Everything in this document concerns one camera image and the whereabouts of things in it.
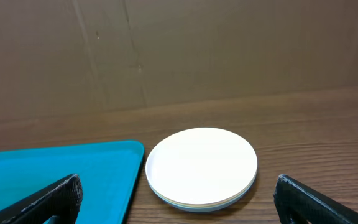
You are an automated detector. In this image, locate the white plastic plate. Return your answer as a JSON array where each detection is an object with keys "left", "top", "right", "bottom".
[{"left": 145, "top": 128, "right": 258, "bottom": 205}]

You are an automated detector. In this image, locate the yellow-green plastic plate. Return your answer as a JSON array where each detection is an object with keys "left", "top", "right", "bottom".
[{"left": 149, "top": 175, "right": 257, "bottom": 207}]

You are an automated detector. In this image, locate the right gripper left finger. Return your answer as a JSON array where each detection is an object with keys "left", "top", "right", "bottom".
[{"left": 0, "top": 174, "right": 83, "bottom": 224}]

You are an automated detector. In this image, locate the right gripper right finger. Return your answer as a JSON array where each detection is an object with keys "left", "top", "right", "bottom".
[{"left": 273, "top": 174, "right": 358, "bottom": 224}]

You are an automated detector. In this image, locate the teal plastic serving tray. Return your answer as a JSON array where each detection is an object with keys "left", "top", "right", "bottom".
[{"left": 0, "top": 141, "right": 145, "bottom": 224}]

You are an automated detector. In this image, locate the light blue plastic plate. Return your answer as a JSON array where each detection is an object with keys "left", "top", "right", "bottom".
[{"left": 152, "top": 182, "right": 255, "bottom": 213}]

